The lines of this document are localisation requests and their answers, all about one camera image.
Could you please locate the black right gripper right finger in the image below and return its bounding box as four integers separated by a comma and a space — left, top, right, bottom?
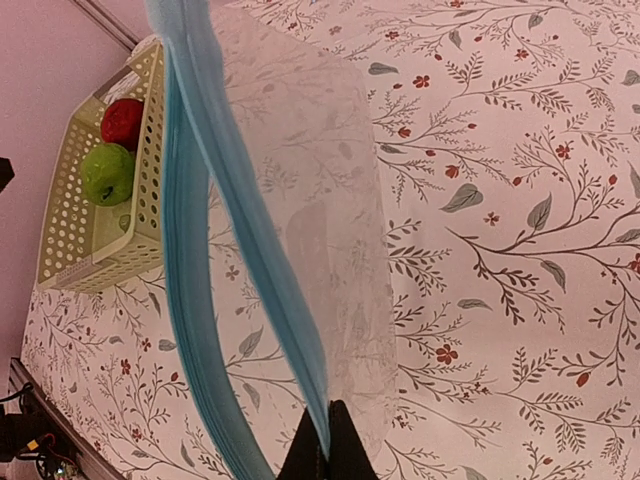
327, 400, 378, 480

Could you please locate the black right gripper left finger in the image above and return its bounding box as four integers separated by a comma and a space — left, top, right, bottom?
284, 410, 325, 480

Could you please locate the clear blue zip top bag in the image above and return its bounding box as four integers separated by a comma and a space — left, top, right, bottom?
146, 1, 397, 479

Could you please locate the light green perforated plastic basket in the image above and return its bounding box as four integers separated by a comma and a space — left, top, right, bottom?
36, 41, 165, 293

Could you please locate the green apple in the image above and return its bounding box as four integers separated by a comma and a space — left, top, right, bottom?
80, 143, 135, 207

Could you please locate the floral patterned table mat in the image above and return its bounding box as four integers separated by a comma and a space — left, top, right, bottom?
19, 0, 640, 480

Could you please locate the red apple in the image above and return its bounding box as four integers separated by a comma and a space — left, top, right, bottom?
100, 98, 144, 152

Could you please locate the aluminium front rail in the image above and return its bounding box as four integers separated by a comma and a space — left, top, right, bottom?
1, 357, 124, 480

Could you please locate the left aluminium frame post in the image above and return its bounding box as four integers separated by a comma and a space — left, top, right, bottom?
69, 0, 140, 52

